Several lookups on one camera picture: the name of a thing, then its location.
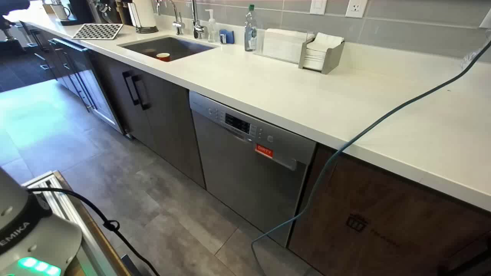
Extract black coffee machine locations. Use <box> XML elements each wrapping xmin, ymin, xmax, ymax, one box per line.
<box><xmin>43</xmin><ymin>0</ymin><xmax>97</xmax><ymax>26</ymax></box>

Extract white paper towel stack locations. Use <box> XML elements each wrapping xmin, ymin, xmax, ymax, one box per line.
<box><xmin>261</xmin><ymin>28</ymin><xmax>316</xmax><ymax>66</ymax></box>

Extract glass door undercounter fridge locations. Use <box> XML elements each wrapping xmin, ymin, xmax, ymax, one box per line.
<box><xmin>22</xmin><ymin>25</ymin><xmax>123</xmax><ymax>134</ymax></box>

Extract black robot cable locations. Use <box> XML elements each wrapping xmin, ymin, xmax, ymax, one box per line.
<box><xmin>28</xmin><ymin>187</ymin><xmax>161</xmax><ymax>276</ymax></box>

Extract white paper towel roll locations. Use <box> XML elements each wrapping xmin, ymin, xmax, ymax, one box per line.
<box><xmin>126</xmin><ymin>0</ymin><xmax>161</xmax><ymax>36</ymax></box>

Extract white napkins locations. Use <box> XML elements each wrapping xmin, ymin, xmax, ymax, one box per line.
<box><xmin>303</xmin><ymin>31</ymin><xmax>346</xmax><ymax>71</ymax></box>

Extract black cabinet door handle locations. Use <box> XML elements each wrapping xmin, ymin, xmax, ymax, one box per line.
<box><xmin>131</xmin><ymin>74</ymin><xmax>154</xmax><ymax>112</ymax></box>
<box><xmin>122</xmin><ymin>69</ymin><xmax>142</xmax><ymax>108</ymax></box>

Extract white soap dispenser bottle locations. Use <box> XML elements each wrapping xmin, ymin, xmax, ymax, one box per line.
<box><xmin>204</xmin><ymin>8</ymin><xmax>220</xmax><ymax>45</ymax></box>

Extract teal power cable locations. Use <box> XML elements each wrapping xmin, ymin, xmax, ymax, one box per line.
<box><xmin>249</xmin><ymin>37</ymin><xmax>491</xmax><ymax>276</ymax></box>

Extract chrome kitchen faucet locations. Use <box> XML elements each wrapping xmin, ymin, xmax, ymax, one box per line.
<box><xmin>189</xmin><ymin>0</ymin><xmax>207</xmax><ymax>40</ymax></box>

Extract dark brown wooden cabinet door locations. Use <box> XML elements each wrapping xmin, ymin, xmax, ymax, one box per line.
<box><xmin>287</xmin><ymin>144</ymin><xmax>491</xmax><ymax>276</ymax></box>

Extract patterned dish drying mat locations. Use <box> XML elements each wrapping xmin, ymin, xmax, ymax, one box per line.
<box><xmin>71</xmin><ymin>22</ymin><xmax>126</xmax><ymax>43</ymax></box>

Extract small chrome water tap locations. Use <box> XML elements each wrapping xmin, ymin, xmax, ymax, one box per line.
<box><xmin>155</xmin><ymin>0</ymin><xmax>186</xmax><ymax>37</ymax></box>

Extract grey napkin holder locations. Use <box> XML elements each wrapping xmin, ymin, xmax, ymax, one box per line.
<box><xmin>298</xmin><ymin>37</ymin><xmax>347</xmax><ymax>75</ymax></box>

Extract dark undermount kitchen sink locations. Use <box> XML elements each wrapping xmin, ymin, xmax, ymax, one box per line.
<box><xmin>119</xmin><ymin>36</ymin><xmax>217</xmax><ymax>65</ymax></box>

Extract red dirty sign magnet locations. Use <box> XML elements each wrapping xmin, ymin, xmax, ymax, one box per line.
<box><xmin>254</xmin><ymin>143</ymin><xmax>277</xmax><ymax>160</ymax></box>

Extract metal robot cart frame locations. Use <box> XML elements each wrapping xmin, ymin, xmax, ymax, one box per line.
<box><xmin>22</xmin><ymin>171</ymin><xmax>132</xmax><ymax>276</ymax></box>

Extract clear bottle green cap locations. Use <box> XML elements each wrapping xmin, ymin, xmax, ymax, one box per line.
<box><xmin>243</xmin><ymin>3</ymin><xmax>260</xmax><ymax>54</ymax></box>

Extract stainless steel Bosch dishwasher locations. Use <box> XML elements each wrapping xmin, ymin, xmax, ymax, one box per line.
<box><xmin>188</xmin><ymin>91</ymin><xmax>318</xmax><ymax>249</ymax></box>

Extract grey sink cabinet door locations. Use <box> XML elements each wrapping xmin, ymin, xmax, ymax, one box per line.
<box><xmin>134</xmin><ymin>71</ymin><xmax>207</xmax><ymax>189</ymax></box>
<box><xmin>91</xmin><ymin>52</ymin><xmax>160</xmax><ymax>155</ymax></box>

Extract blue sponge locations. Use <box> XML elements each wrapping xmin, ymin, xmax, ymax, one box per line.
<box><xmin>218</xmin><ymin>28</ymin><xmax>238</xmax><ymax>46</ymax></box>

